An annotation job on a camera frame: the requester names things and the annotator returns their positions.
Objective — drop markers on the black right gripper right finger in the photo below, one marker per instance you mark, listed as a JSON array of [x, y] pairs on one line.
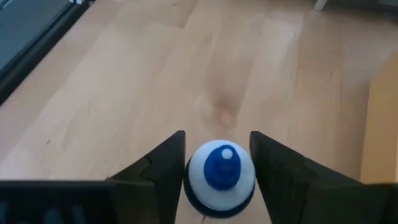
[[295, 193]]

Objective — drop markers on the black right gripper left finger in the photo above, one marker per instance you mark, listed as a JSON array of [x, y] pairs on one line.
[[149, 193]]

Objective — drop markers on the blue food colouring bottle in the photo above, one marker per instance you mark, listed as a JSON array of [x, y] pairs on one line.
[[222, 168]]

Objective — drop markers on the silver aluminium bracket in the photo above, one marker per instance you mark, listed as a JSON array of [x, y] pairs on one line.
[[77, 1]]

